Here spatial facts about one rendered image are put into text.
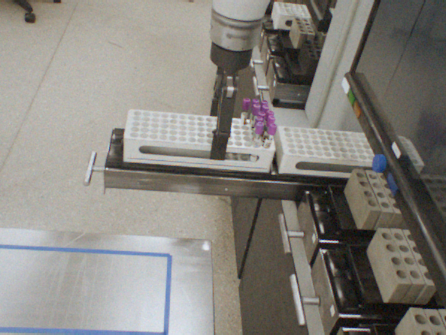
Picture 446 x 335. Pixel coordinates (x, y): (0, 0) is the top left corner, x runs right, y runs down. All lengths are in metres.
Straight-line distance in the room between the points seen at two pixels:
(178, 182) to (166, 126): 0.12
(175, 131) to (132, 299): 0.36
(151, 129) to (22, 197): 1.20
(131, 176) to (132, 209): 1.05
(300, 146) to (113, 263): 0.45
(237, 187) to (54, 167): 1.34
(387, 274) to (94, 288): 0.45
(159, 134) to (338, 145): 0.38
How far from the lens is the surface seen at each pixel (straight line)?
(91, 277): 0.78
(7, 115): 2.55
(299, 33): 1.46
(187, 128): 0.97
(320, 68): 1.27
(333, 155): 1.01
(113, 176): 0.98
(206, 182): 0.98
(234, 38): 0.83
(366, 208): 0.90
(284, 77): 1.34
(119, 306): 0.74
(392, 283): 0.81
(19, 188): 2.14
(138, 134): 0.95
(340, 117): 1.11
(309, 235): 0.95
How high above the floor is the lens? 1.44
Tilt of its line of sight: 39 degrees down
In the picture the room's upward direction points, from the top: 10 degrees clockwise
